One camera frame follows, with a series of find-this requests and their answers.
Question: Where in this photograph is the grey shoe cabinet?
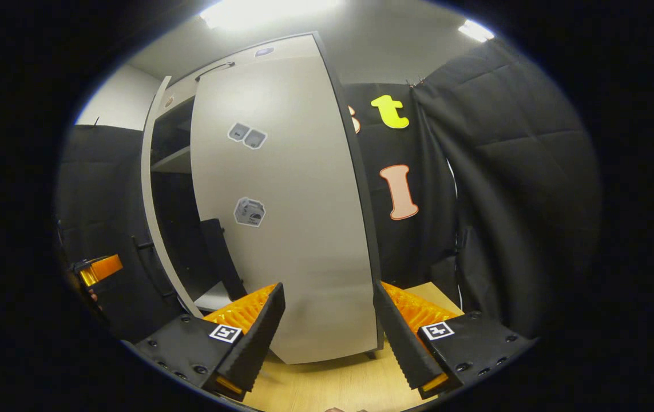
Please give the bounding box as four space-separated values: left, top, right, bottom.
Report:
149 31 385 361

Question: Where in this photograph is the black right door handle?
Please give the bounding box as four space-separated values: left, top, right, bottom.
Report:
200 219 247 301

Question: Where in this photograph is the black drawer handle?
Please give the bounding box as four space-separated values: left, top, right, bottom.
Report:
194 61 236 81

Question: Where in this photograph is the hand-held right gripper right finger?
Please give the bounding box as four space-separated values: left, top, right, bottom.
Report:
372 280 536 400

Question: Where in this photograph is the small ceiling light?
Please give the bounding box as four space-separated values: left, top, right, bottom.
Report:
457 19 495 43

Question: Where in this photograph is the black left door handle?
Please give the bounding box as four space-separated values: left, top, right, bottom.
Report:
131 233 176 298

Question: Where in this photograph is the grey cabinet door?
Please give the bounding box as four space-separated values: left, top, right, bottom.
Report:
141 74 204 319
189 54 382 365

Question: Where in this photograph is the large ceiling light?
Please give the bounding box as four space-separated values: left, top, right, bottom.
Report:
198 0 342 30

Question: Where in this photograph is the grey cabinet shelf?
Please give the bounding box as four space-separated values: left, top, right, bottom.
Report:
194 280 233 312
151 146 192 174

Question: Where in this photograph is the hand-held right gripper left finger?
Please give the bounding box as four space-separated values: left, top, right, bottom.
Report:
132 282 286 401

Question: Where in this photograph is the black backdrop cloth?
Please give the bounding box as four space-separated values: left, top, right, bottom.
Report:
55 37 602 344

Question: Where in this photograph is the grey cabinet drawer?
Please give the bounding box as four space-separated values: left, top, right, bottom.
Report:
155 33 322 121

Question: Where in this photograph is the black door handle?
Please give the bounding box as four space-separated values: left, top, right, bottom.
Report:
200 219 247 301
131 233 176 298

